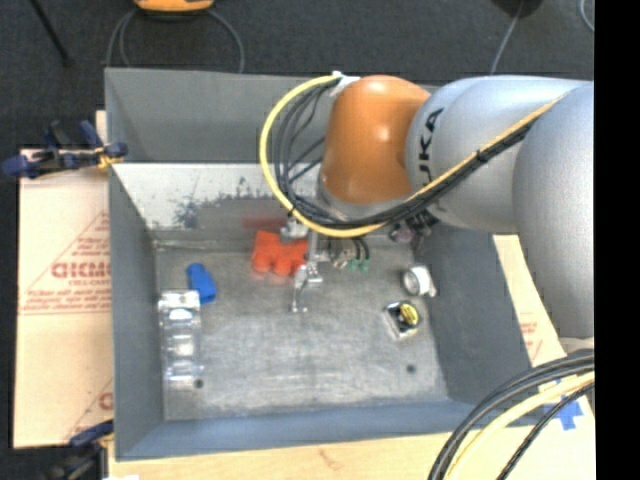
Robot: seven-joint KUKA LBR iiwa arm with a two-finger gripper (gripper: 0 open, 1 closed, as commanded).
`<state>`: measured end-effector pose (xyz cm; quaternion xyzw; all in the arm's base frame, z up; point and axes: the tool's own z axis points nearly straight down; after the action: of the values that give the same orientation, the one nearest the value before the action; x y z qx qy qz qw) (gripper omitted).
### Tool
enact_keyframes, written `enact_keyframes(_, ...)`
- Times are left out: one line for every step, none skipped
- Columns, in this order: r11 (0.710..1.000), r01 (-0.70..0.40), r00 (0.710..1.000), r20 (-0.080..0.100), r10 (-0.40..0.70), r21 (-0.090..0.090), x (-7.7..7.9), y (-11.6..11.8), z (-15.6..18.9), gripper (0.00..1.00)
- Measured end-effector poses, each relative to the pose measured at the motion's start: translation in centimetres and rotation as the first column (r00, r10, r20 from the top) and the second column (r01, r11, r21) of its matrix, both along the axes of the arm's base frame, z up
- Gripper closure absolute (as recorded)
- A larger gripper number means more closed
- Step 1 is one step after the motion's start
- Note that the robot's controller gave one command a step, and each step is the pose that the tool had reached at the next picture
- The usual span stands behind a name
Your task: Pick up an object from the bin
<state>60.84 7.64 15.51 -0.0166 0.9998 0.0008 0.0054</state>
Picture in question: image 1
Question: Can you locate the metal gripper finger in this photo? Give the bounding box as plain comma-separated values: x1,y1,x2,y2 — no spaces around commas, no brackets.
279,215,309,244
290,262,324,315

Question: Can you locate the orange toy block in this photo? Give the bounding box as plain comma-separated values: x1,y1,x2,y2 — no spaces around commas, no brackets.
250,229,310,278

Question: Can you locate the grey metal bin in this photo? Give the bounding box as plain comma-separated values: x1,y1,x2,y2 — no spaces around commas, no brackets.
103,67,534,462

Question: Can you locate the blue plastic cap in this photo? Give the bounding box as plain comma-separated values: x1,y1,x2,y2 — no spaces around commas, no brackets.
185,262,219,305

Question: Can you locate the white tape roll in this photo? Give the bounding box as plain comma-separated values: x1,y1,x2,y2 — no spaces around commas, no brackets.
401,265,438,299

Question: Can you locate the yellow and black tape measure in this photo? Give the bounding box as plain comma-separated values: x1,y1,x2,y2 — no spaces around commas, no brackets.
381,301,422,341

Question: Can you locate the clear plastic box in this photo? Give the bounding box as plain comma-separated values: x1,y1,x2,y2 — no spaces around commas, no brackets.
157,289,205,393

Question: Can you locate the brown cardboard board red print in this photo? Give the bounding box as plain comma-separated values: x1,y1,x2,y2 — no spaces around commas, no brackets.
11,148,115,450

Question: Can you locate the black cylinder on white bracket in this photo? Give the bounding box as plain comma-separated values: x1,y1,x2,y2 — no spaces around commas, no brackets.
388,212,437,245

